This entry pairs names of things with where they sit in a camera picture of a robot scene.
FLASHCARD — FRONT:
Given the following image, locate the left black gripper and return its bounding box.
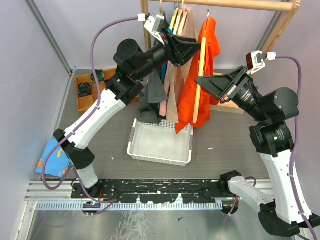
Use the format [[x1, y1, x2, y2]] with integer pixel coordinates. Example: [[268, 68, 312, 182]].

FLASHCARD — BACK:
[[135, 26, 203, 81]]

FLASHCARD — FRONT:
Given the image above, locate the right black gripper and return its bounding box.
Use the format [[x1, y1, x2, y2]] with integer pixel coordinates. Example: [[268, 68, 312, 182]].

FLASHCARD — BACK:
[[194, 64, 270, 123]]

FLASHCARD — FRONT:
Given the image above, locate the orange t shirt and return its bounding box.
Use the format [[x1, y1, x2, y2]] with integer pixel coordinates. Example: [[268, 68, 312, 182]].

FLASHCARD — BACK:
[[175, 16, 221, 134]]

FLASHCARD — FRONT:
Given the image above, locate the wooden hanger with metal hook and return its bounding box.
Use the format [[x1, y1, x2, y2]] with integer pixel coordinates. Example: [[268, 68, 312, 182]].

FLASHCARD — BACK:
[[192, 8, 210, 124]]

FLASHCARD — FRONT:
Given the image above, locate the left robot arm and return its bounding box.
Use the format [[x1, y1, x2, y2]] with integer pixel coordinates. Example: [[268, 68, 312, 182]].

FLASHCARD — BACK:
[[53, 30, 201, 198]]

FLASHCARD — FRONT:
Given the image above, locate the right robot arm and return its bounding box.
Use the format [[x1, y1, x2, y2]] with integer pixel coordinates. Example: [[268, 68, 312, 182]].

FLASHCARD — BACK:
[[195, 66, 320, 238]]

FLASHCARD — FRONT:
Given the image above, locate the beige t shirt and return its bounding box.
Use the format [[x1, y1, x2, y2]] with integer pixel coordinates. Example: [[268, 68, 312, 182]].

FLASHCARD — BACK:
[[166, 5, 198, 123]]

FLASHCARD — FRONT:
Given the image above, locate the blue t shirt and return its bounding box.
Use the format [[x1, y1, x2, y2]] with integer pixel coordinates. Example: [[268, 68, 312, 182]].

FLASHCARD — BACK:
[[160, 27, 173, 86]]

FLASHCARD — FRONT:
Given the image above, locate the wooden hanger blue shirt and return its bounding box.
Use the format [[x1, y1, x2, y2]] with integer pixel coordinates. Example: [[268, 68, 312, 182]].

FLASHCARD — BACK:
[[169, 3, 180, 33]]

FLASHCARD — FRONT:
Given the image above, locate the grey t shirt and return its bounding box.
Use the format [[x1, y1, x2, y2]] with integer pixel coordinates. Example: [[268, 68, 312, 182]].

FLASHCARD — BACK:
[[136, 11, 173, 125]]

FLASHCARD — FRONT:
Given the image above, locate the wooden hanger grey shirt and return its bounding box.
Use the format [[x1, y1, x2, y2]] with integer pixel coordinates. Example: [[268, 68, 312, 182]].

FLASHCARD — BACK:
[[159, 0, 164, 15]]

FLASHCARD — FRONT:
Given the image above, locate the pink t shirt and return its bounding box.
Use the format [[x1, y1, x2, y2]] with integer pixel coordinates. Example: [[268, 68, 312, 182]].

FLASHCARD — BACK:
[[159, 62, 175, 117]]

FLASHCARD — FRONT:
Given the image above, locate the white plastic basket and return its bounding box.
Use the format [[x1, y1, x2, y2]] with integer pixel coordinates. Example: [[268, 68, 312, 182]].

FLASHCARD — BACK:
[[127, 119, 194, 167]]

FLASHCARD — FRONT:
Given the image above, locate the rolled dark sock top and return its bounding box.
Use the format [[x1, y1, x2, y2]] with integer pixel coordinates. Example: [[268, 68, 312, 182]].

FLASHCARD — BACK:
[[90, 69, 105, 83]]

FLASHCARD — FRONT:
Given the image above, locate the wooden clothes rack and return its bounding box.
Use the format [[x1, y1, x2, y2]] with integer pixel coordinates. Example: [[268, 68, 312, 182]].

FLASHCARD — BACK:
[[140, 0, 301, 114]]

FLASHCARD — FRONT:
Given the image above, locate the rolled black sock left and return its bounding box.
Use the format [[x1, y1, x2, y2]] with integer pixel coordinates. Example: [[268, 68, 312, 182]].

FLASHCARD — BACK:
[[77, 81, 92, 98]]

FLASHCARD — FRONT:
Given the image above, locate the brown wooden compartment tray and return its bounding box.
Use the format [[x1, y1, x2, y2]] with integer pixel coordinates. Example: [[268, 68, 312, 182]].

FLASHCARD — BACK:
[[75, 67, 141, 116]]

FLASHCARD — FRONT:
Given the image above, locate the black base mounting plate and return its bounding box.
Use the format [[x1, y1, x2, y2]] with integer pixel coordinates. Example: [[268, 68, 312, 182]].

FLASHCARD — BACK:
[[87, 178, 236, 204]]

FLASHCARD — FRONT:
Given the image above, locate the blue patterned cloth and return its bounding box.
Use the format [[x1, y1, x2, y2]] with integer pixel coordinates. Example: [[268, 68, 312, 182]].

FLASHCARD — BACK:
[[35, 138, 70, 178]]

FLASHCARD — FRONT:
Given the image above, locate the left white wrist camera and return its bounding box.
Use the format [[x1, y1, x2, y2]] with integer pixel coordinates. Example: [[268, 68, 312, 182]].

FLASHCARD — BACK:
[[137, 11, 165, 45]]

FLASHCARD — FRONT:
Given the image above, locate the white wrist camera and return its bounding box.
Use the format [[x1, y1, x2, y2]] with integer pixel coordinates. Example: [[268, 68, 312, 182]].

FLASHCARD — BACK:
[[245, 50, 277, 75], [137, 11, 165, 45]]

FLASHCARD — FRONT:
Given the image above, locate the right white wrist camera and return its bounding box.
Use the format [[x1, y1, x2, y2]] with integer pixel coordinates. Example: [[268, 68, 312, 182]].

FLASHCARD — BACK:
[[245, 50, 277, 75]]

